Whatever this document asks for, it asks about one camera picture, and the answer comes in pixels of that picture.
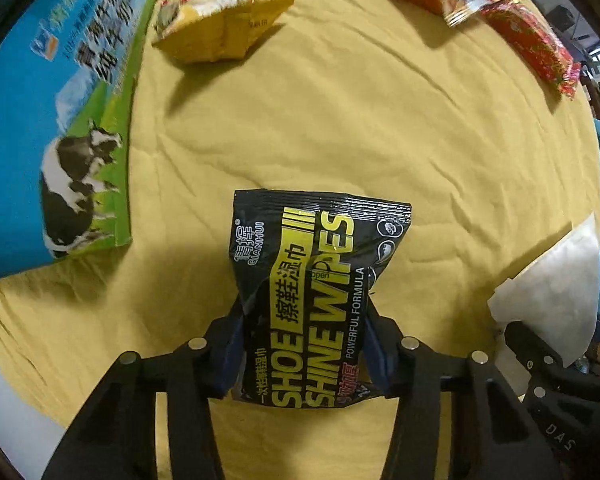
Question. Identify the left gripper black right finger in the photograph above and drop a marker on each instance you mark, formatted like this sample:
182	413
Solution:
457	418

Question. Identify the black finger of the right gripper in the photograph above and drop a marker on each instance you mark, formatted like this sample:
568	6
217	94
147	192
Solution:
543	363

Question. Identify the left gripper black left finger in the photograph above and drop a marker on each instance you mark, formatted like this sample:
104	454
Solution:
114	434

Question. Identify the white soft plastic bag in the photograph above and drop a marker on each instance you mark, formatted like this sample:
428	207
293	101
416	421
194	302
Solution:
557	294

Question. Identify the black shoe shine wipes pack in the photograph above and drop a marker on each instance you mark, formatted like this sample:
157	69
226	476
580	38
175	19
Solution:
304	264

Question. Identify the red patterned snack bag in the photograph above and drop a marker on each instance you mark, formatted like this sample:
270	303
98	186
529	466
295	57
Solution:
536	42

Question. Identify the yellow snack bag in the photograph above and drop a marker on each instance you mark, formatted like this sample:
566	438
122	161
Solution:
201	31

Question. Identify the yellow table cloth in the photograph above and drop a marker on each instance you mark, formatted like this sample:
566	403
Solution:
368	97

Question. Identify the cardboard milk box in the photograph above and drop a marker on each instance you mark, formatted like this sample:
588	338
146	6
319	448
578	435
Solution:
68	71

